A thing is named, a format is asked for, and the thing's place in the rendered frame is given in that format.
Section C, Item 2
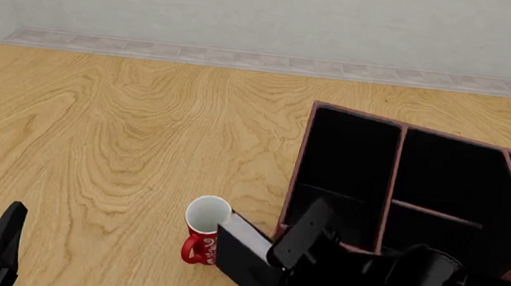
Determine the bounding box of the black book with white pages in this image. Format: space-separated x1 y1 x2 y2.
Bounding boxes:
210 208 297 286

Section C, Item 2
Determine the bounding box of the red-brown desk caddy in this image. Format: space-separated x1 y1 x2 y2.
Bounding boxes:
270 97 511 286

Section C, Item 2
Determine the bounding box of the red mug with white print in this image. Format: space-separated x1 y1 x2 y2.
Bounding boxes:
179 192 236 269

